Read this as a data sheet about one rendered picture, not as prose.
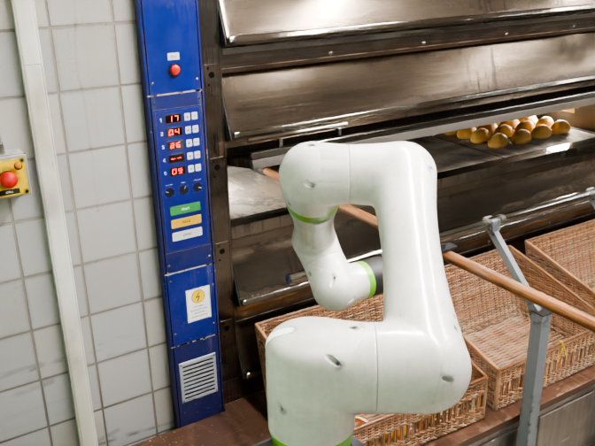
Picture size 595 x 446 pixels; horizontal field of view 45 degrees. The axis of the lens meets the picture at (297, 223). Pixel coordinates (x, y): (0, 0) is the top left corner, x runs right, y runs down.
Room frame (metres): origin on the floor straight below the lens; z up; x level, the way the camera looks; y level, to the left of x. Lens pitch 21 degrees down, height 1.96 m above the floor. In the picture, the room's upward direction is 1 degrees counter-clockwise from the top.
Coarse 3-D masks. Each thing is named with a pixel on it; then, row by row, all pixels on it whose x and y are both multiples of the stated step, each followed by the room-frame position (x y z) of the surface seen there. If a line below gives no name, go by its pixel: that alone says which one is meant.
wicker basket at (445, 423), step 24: (312, 312) 2.07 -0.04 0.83; (336, 312) 2.11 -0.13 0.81; (360, 312) 2.15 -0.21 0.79; (264, 336) 1.92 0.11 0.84; (264, 360) 1.93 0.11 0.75; (264, 384) 1.93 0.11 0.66; (480, 384) 1.82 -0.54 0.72; (456, 408) 1.79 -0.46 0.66; (480, 408) 1.83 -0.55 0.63; (360, 432) 1.61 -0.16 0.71; (384, 432) 1.65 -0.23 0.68; (408, 432) 1.70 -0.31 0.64; (432, 432) 1.74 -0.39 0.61
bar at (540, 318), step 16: (592, 192) 2.25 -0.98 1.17; (528, 208) 2.10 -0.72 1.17; (544, 208) 2.12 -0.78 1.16; (464, 224) 1.97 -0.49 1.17; (480, 224) 1.98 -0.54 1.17; (496, 224) 2.00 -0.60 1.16; (496, 240) 1.99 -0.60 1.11; (352, 256) 1.76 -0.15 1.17; (368, 256) 1.77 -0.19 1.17; (512, 256) 1.96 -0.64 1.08; (304, 272) 1.67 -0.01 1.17; (512, 272) 1.93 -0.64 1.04; (528, 304) 1.87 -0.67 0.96; (544, 320) 1.81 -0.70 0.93; (544, 336) 1.82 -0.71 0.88; (528, 352) 1.84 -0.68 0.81; (544, 352) 1.82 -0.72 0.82; (528, 368) 1.83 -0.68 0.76; (544, 368) 1.83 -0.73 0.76; (528, 384) 1.83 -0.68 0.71; (528, 400) 1.82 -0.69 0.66; (528, 416) 1.82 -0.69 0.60; (528, 432) 1.81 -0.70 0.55
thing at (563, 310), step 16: (272, 176) 2.41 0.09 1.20; (352, 208) 2.03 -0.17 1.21; (368, 224) 1.96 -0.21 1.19; (448, 256) 1.68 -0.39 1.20; (480, 272) 1.59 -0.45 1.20; (496, 272) 1.57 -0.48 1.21; (512, 288) 1.50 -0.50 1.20; (528, 288) 1.48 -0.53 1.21; (544, 304) 1.43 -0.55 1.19; (560, 304) 1.40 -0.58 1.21; (576, 320) 1.35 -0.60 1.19; (592, 320) 1.33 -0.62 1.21
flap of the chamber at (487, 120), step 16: (560, 96) 2.76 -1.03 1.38; (512, 112) 2.36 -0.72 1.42; (528, 112) 2.40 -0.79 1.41; (544, 112) 2.44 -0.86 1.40; (432, 128) 2.18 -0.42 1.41; (448, 128) 2.21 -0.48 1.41; (464, 128) 2.24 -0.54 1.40; (240, 160) 1.91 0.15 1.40; (256, 160) 1.85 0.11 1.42; (272, 160) 1.88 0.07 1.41
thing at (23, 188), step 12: (0, 156) 1.61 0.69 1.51; (12, 156) 1.61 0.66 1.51; (24, 156) 1.62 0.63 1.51; (0, 168) 1.59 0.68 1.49; (12, 168) 1.60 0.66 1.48; (24, 168) 1.62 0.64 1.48; (24, 180) 1.61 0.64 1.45; (0, 192) 1.59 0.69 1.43; (12, 192) 1.60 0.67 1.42; (24, 192) 1.61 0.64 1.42
